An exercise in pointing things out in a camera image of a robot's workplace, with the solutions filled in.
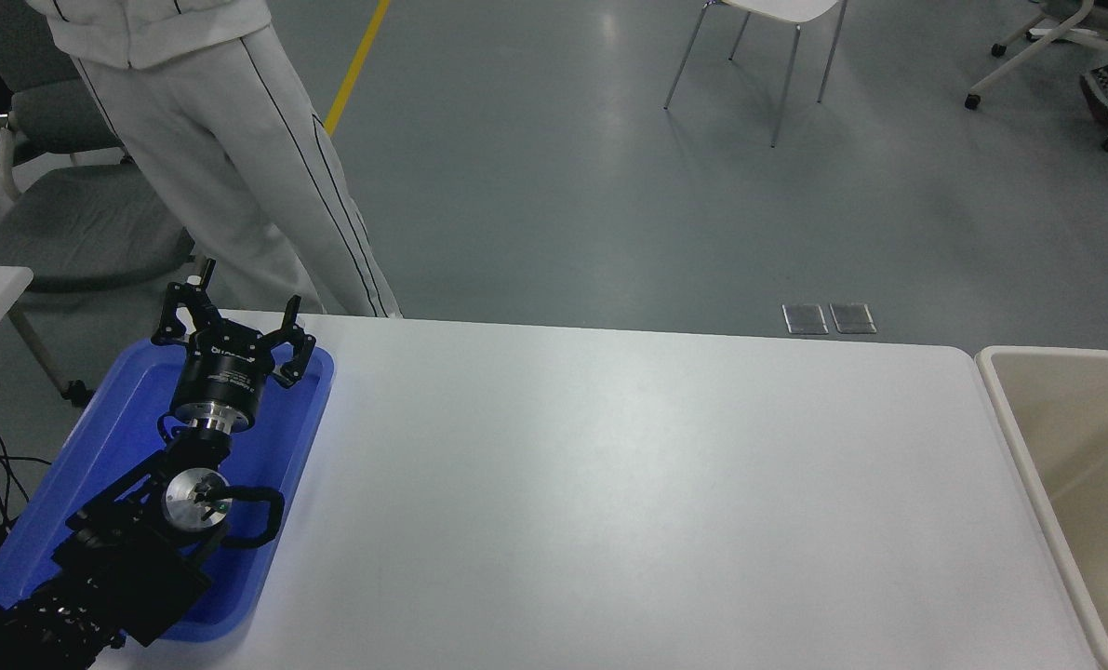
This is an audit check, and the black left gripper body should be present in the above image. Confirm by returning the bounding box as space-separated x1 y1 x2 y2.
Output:
172 321 280 420

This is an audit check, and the blue plastic tray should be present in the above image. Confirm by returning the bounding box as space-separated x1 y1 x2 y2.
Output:
0 337 336 645

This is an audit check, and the grey office chair with armrests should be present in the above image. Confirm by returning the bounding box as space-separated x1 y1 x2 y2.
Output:
0 0 196 293

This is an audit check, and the silver floor outlet plate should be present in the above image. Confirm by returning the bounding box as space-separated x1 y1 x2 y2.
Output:
830 303 877 335
782 304 829 336

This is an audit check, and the white chair with metal legs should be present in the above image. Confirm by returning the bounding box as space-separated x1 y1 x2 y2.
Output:
662 0 849 148

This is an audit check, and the white-framed wheeled chair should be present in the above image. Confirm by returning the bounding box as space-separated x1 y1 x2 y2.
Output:
963 0 1108 154

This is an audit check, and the large pale bin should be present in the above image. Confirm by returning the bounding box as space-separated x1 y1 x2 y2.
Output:
974 347 1108 670

